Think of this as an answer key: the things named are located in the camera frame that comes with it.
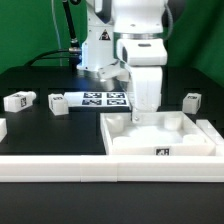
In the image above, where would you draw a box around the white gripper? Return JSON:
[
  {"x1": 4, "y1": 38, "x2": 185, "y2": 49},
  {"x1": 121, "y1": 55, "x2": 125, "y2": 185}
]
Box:
[{"x1": 127, "y1": 67, "x2": 163, "y2": 123}]

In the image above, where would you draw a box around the white square tabletop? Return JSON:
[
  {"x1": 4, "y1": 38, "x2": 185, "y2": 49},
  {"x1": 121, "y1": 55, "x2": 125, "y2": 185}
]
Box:
[{"x1": 100, "y1": 111, "x2": 216, "y2": 156}]

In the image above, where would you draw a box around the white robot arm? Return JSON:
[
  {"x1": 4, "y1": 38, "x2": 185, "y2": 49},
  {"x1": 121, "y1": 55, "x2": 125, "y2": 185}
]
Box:
[{"x1": 77, "y1": 0, "x2": 168, "y2": 123}]

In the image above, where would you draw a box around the white fiducial marker sheet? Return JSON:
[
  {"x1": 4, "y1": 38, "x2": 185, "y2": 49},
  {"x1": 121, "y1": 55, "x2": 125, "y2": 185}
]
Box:
[{"x1": 64, "y1": 92, "x2": 130, "y2": 107}]

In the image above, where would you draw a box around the white obstacle right bar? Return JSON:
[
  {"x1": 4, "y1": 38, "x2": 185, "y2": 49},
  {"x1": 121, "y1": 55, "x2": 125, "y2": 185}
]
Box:
[{"x1": 196, "y1": 119, "x2": 224, "y2": 157}]

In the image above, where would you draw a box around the white obstacle bar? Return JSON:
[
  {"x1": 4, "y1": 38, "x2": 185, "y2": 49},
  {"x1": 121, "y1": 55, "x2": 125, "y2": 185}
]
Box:
[
  {"x1": 0, "y1": 118, "x2": 7, "y2": 142},
  {"x1": 196, "y1": 119, "x2": 224, "y2": 157},
  {"x1": 0, "y1": 155, "x2": 224, "y2": 182}
]

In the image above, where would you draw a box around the white obstacle front bar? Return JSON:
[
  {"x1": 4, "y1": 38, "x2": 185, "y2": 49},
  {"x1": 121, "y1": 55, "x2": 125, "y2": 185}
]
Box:
[{"x1": 0, "y1": 155, "x2": 224, "y2": 182}]

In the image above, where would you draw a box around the white obstacle left bar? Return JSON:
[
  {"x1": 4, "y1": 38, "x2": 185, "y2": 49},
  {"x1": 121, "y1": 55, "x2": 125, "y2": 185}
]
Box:
[{"x1": 0, "y1": 118, "x2": 7, "y2": 142}]

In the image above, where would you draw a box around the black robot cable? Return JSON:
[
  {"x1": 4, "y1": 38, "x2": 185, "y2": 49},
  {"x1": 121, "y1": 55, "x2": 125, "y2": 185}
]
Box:
[{"x1": 23, "y1": 0, "x2": 82, "y2": 67}]

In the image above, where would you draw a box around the grey thin cable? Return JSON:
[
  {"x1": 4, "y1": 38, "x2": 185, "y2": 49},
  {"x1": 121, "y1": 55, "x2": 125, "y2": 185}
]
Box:
[{"x1": 50, "y1": 0, "x2": 64, "y2": 67}]

